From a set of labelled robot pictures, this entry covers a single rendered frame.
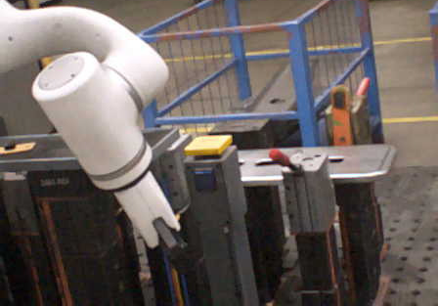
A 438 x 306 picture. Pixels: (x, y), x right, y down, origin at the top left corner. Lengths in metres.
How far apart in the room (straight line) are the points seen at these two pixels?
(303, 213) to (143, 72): 0.55
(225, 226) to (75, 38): 0.43
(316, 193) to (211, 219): 0.21
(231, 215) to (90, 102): 0.43
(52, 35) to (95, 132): 0.15
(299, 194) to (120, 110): 0.54
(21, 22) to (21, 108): 4.37
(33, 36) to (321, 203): 0.62
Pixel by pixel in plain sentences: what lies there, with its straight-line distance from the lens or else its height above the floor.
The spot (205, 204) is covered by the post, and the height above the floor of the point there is 1.07.
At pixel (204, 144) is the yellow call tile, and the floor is 1.16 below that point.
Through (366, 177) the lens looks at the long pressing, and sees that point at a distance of 1.56.
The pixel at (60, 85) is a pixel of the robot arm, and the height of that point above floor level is 1.36.
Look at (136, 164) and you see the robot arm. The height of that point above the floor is 1.24.
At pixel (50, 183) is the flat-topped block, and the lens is 1.45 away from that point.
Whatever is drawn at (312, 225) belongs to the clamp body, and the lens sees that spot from 1.49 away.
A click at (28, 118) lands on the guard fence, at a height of 0.32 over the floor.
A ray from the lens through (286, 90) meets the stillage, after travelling 4.21.
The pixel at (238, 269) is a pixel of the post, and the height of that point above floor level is 0.95.
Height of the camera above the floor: 1.55
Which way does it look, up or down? 17 degrees down
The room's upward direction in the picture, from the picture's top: 10 degrees counter-clockwise
